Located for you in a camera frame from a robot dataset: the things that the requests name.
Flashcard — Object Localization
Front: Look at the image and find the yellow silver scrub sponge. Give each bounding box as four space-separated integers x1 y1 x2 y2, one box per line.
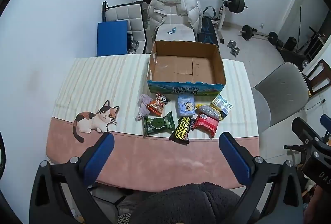
194 103 223 121

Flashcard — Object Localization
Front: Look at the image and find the black yellow wipes packet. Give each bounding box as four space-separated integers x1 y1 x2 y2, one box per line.
169 117 195 145

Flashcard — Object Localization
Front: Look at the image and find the grey plastic chair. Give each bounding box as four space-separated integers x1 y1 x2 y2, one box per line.
251 62 310 134

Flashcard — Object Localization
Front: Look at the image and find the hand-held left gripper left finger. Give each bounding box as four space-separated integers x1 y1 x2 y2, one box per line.
29 132 115 224

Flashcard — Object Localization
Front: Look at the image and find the red tissue packet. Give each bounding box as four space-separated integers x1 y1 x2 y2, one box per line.
191 113 220 139

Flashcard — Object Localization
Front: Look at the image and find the open cardboard box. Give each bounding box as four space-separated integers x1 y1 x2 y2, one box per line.
147 41 227 96

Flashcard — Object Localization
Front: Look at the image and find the white quilted chair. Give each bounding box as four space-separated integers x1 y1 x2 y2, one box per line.
102 1 148 55

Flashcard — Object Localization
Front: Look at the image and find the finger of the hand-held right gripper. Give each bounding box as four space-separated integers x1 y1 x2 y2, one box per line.
284 117 327 153
320 114 331 136

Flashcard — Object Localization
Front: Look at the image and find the striped pink cat tablecloth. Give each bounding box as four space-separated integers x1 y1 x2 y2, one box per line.
46 54 260 192

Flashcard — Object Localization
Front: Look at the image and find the purple cloth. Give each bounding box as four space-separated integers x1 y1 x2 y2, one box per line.
136 94 153 121

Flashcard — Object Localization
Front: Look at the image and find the person's right forearm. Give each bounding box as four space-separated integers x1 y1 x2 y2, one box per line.
305 185 331 224

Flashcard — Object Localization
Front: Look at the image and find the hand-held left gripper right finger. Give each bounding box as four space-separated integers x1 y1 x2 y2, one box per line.
218 131 303 224

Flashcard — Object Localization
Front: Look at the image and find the green wipes packet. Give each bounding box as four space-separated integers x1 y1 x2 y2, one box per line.
143 111 175 136

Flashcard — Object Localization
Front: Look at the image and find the black weight plate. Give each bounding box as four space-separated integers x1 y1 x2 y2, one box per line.
284 37 298 50

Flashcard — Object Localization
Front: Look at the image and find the white blue printed packet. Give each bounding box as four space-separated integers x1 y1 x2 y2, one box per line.
210 94 233 118

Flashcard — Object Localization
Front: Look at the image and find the black floor cable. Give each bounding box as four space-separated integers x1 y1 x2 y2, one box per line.
303 99 326 111

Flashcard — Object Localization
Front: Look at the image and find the white puffer jacket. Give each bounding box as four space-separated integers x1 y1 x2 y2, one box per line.
147 0 203 38

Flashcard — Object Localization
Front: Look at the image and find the light blue tissue pack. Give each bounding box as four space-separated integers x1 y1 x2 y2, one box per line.
176 95 195 117

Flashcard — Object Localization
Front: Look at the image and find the person's dark fleece clothing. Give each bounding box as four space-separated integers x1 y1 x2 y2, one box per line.
129 182 259 224

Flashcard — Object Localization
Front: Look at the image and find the black weight bench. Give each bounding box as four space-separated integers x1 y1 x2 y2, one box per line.
198 7 220 45

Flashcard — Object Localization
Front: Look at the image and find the black barbell with small plates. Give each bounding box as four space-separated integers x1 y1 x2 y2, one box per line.
239 25 279 46

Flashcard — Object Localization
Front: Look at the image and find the blue foam board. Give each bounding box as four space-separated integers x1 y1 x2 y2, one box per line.
97 20 129 57

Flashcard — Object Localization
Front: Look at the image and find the orange snack packet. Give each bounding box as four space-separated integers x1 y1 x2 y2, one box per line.
147 93 171 114

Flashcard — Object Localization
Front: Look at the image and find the brown wooden chair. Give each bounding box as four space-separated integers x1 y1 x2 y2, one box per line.
301 59 331 96

